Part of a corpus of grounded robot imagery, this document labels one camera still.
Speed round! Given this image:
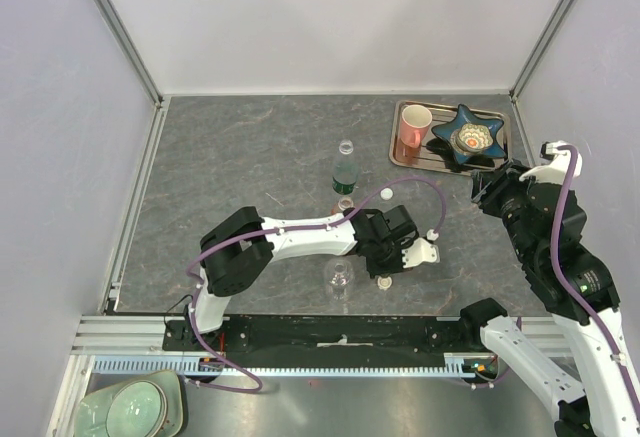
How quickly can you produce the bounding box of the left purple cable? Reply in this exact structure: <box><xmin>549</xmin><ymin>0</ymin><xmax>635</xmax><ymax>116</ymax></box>
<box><xmin>185</xmin><ymin>176</ymin><xmax>448</xmax><ymax>393</ymax></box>

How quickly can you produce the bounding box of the small patterned bowl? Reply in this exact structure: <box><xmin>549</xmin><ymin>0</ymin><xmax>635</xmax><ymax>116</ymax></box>
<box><xmin>452</xmin><ymin>123</ymin><xmax>493</xmax><ymax>154</ymax></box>

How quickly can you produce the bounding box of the slotted cable duct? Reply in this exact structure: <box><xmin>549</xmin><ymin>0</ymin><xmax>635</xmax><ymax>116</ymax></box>
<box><xmin>91</xmin><ymin>355</ymin><xmax>476</xmax><ymax>379</ymax></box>

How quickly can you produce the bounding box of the blue star-shaped dish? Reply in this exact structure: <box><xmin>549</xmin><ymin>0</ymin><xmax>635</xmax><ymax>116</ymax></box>
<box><xmin>432</xmin><ymin>104</ymin><xmax>507</xmax><ymax>165</ymax></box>

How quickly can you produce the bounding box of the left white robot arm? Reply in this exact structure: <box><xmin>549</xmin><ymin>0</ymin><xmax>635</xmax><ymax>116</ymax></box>
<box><xmin>184</xmin><ymin>205</ymin><xmax>427</xmax><ymax>350</ymax></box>

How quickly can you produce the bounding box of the green ceramic bowl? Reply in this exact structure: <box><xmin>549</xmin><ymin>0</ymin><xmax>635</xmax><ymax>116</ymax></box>
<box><xmin>106</xmin><ymin>381</ymin><xmax>167</xmax><ymax>437</ymax></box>

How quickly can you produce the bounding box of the purple cable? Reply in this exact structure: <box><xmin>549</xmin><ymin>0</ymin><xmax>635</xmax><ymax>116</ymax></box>
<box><xmin>185</xmin><ymin>176</ymin><xmax>448</xmax><ymax>393</ymax></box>
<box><xmin>549</xmin><ymin>142</ymin><xmax>640</xmax><ymax>423</ymax></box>

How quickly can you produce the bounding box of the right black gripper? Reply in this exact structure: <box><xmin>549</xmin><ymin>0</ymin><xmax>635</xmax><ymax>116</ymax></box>
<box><xmin>469</xmin><ymin>155</ymin><xmax>553</xmax><ymax>262</ymax></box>

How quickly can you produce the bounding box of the clear bottle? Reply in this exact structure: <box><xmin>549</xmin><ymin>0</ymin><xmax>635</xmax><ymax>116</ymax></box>
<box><xmin>323</xmin><ymin>258</ymin><xmax>355</xmax><ymax>301</ymax></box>

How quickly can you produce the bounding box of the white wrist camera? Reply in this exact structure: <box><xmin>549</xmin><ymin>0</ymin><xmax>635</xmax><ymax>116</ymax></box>
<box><xmin>401</xmin><ymin>237</ymin><xmax>440</xmax><ymax>269</ymax></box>
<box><xmin>519</xmin><ymin>140</ymin><xmax>582</xmax><ymax>185</ymax></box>

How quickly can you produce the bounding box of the green ceramic plate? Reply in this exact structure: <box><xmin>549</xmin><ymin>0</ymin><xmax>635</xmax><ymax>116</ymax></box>
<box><xmin>73</xmin><ymin>370</ymin><xmax>188</xmax><ymax>436</ymax></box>

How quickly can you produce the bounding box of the far white bottle cap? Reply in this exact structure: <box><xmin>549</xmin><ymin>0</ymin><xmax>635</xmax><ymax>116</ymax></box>
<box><xmin>380</xmin><ymin>188</ymin><xmax>393</xmax><ymax>201</ymax></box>

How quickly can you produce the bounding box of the metal tray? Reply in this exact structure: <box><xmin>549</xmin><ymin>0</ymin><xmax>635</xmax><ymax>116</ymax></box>
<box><xmin>389</xmin><ymin>100</ymin><xmax>512</xmax><ymax>175</ymax></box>

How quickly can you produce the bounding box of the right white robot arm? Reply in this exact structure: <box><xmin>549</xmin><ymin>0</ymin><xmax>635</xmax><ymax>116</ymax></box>
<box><xmin>457</xmin><ymin>161</ymin><xmax>639</xmax><ymax>436</ymax></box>

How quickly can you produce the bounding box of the cream bottle cap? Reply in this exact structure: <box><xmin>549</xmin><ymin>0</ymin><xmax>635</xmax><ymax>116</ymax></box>
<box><xmin>376</xmin><ymin>276</ymin><xmax>393</xmax><ymax>291</ymax></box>

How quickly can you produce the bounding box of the orange drink bottle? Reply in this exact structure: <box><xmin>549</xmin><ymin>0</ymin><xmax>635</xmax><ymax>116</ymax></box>
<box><xmin>331</xmin><ymin>195</ymin><xmax>355</xmax><ymax>217</ymax></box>

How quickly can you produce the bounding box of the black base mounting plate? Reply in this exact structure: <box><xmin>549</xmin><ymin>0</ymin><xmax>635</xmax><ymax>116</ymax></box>
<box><xmin>162</xmin><ymin>313</ymin><xmax>506</xmax><ymax>356</ymax></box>

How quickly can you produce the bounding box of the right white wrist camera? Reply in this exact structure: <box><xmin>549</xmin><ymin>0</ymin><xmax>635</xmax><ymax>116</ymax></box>
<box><xmin>519</xmin><ymin>140</ymin><xmax>582</xmax><ymax>185</ymax></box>

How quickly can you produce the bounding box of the pink mug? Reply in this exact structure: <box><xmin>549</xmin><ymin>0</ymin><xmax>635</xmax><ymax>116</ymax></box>
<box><xmin>398</xmin><ymin>104</ymin><xmax>433</xmax><ymax>149</ymax></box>

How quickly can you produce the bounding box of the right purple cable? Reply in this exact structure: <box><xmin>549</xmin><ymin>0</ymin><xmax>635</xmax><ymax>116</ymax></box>
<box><xmin>549</xmin><ymin>142</ymin><xmax>640</xmax><ymax>423</ymax></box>

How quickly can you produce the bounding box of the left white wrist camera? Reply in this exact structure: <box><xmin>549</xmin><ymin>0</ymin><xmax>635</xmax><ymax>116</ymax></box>
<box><xmin>401</xmin><ymin>237</ymin><xmax>440</xmax><ymax>269</ymax></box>

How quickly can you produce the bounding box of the green label water bottle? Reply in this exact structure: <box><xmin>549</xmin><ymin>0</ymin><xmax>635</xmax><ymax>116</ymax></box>
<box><xmin>332</xmin><ymin>139</ymin><xmax>359</xmax><ymax>195</ymax></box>

